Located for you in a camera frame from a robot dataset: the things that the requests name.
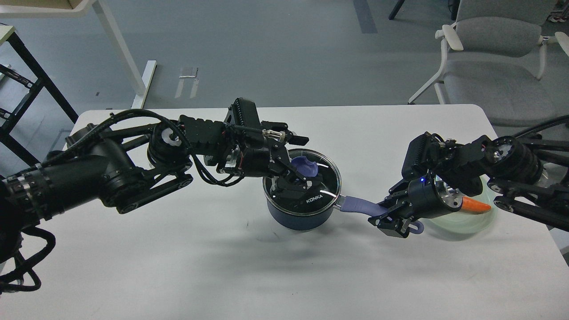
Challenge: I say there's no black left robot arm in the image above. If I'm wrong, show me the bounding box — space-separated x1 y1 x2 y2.
1 107 322 293

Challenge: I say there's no glass pot lid blue knob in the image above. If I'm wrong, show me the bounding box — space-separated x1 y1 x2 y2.
262 149 342 216

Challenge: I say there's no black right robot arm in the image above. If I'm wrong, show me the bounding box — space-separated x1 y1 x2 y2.
368 116 569 238

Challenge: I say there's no toy carrot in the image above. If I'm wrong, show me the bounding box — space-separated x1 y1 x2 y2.
461 196 492 215

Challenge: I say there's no black metal rack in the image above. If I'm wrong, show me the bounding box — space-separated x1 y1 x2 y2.
0 24 79 166

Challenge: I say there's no grey office chair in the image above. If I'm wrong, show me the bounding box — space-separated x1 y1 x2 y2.
408 0 568 128

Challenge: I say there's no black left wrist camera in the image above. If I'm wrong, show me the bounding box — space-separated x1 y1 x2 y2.
224 97 264 146

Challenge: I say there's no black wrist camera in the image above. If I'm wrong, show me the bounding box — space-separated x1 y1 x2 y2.
224 97 264 146
401 132 440 181

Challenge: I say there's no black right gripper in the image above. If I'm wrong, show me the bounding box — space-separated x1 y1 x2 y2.
368 176 464 239

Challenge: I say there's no blue saucepan with handle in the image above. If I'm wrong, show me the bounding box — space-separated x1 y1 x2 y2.
263 148 424 238

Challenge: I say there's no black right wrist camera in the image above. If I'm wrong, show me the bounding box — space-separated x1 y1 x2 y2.
401 132 440 181

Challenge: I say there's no white desk frame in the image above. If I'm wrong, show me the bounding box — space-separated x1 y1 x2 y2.
0 0 158 109

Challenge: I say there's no clear green plate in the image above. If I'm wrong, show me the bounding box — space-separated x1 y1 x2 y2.
421 180 497 236

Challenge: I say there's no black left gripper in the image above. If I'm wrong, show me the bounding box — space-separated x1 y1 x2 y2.
238 121 323 200

